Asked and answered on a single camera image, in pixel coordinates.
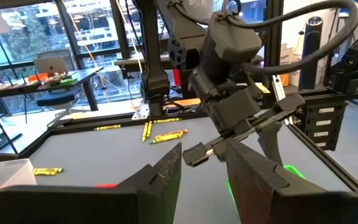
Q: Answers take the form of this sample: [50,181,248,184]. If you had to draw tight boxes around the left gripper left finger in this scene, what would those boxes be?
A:
[117,142,183,224]

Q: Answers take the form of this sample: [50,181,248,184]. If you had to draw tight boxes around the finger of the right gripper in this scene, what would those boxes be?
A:
[257,120,284,166]
[212,138,229,163]

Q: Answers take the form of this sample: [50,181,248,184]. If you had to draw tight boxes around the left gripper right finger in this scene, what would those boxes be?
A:
[224,138,289,224]

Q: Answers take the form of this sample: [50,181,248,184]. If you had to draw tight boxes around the scattered yellow crayons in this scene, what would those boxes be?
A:
[17,86,358,194]

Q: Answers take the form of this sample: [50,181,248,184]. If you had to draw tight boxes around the green plastic basket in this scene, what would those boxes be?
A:
[224,164,308,216]

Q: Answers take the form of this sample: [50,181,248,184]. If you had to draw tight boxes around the black unit white labels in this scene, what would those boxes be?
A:
[300,100,349,152]

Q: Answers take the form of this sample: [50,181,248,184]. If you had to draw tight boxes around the black cylindrical tower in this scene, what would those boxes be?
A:
[297,16,324,92]

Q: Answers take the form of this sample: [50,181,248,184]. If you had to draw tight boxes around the black office chair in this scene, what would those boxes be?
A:
[36,90,77,126]

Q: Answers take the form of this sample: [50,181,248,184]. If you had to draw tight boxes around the black office desk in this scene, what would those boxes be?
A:
[0,66,104,113]

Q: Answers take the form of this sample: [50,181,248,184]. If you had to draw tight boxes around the clear plastic bin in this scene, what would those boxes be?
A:
[0,157,38,203]

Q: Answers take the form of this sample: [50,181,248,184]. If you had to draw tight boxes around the silver laptop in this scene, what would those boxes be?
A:
[33,55,69,76]

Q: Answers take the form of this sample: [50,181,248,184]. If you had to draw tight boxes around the silver bracket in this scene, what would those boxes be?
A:
[271,74,287,102]

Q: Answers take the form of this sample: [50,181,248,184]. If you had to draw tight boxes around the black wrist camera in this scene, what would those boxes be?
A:
[208,11,263,65]

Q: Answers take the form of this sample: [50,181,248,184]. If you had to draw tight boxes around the black vertical frame post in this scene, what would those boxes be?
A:
[264,0,285,91]

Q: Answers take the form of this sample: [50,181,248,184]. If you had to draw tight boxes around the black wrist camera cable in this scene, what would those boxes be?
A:
[222,0,358,77]

